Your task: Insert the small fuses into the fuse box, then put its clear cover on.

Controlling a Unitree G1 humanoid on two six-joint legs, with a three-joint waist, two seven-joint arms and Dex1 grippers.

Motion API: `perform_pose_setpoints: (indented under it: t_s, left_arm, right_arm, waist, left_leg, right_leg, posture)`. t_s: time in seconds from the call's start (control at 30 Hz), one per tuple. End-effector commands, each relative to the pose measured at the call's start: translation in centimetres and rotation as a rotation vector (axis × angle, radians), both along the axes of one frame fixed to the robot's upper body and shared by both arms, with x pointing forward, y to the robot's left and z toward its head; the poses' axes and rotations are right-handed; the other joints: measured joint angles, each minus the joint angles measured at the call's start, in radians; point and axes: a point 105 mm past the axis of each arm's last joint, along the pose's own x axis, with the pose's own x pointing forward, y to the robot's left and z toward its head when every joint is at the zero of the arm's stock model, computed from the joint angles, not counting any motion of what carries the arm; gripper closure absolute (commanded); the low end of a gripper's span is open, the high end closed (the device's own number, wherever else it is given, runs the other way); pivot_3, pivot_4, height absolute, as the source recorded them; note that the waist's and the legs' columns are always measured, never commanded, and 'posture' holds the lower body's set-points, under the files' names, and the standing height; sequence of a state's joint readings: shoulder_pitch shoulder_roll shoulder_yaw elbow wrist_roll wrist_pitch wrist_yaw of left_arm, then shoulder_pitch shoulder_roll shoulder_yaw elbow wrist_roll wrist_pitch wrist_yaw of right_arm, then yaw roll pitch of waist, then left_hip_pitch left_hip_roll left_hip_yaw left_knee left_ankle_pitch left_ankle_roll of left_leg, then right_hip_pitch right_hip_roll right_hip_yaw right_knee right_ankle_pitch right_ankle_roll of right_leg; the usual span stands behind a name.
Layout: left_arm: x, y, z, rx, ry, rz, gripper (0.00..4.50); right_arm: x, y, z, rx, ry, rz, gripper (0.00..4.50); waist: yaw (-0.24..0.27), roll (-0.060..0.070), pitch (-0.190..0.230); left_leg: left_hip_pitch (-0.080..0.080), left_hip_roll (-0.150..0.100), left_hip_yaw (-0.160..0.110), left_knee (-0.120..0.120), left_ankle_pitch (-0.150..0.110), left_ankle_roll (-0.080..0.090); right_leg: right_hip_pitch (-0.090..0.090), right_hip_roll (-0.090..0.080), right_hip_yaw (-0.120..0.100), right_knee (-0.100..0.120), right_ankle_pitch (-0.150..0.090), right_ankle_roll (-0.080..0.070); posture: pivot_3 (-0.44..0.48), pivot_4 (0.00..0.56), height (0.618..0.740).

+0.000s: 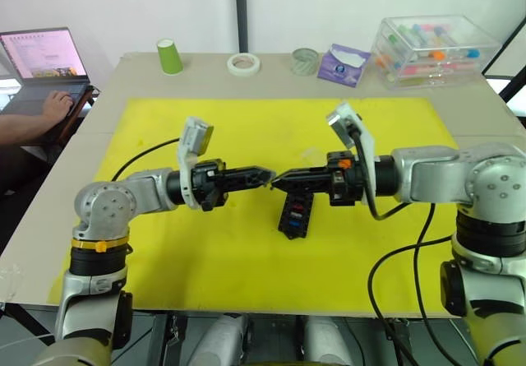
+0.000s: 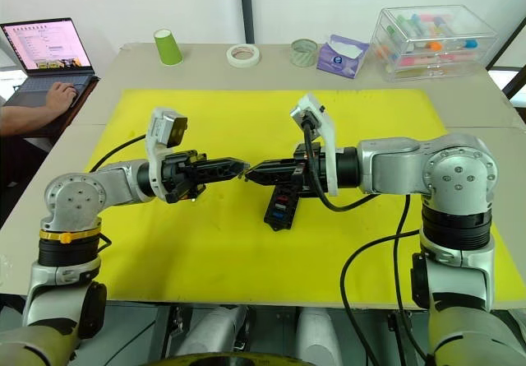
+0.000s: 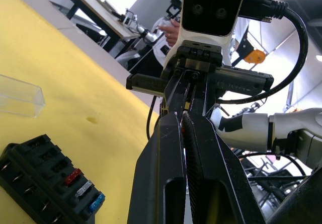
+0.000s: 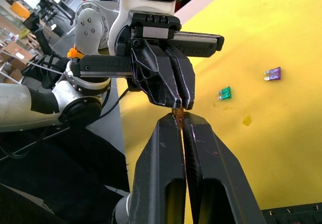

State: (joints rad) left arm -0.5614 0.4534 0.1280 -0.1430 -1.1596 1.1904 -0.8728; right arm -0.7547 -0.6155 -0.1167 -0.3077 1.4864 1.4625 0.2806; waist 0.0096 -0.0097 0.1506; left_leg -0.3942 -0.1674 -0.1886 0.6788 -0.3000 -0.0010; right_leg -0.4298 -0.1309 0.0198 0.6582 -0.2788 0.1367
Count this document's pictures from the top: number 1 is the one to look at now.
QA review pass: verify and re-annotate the black metal frame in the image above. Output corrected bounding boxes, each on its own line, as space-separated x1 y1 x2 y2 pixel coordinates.
481 32 526 129

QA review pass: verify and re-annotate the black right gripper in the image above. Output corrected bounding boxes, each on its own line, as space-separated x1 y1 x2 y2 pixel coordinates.
271 151 367 208

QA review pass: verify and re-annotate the open laptop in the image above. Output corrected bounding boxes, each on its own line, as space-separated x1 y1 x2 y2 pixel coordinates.
0 27 94 117

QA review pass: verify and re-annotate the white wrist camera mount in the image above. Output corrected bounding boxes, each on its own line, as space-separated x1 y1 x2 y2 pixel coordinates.
325 101 381 202
176 115 215 213

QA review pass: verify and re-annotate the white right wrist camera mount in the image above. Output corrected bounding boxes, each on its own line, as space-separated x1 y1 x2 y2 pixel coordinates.
325 101 381 202

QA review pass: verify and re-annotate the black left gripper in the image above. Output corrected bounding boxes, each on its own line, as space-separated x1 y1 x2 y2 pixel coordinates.
191 159 276 212

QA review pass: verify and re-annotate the yellow zip tie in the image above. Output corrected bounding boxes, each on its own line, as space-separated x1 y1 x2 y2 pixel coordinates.
70 236 131 253

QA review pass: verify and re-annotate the black vertical pole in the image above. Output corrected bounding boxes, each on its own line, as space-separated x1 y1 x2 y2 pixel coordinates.
237 0 251 53

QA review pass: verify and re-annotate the clear plastic fuse box cover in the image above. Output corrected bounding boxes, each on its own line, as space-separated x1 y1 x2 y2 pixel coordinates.
301 146 328 169

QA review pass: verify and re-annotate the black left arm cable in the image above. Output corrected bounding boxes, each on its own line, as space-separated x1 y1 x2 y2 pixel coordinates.
111 137 182 181

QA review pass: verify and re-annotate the white masking tape roll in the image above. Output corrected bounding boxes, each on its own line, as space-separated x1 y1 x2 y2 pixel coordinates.
227 53 261 78

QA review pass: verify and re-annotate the clear tape roll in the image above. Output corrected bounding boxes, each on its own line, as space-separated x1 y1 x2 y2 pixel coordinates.
291 48 320 76

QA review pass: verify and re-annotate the green paper cup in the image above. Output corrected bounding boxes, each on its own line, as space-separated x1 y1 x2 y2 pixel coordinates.
156 38 184 76

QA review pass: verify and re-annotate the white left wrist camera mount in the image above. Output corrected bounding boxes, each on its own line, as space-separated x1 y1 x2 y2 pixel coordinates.
176 115 215 213

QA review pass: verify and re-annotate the yellow mat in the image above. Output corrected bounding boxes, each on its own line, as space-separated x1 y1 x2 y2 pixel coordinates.
47 97 473 320

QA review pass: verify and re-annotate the grey rounded shape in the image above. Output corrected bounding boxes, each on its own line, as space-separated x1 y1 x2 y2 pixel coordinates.
304 316 355 366
187 314 248 366

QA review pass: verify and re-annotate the purple tissue pack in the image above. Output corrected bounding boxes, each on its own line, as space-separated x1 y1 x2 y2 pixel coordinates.
316 44 371 88

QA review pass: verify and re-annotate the person's bare hand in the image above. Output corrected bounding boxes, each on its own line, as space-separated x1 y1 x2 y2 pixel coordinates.
39 90 77 123

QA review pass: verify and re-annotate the black fuse box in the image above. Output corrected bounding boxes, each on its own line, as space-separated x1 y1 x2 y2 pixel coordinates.
277 189 314 241

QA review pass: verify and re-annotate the clear plastic drawer box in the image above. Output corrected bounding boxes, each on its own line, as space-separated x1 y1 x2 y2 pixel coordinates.
370 14 503 91

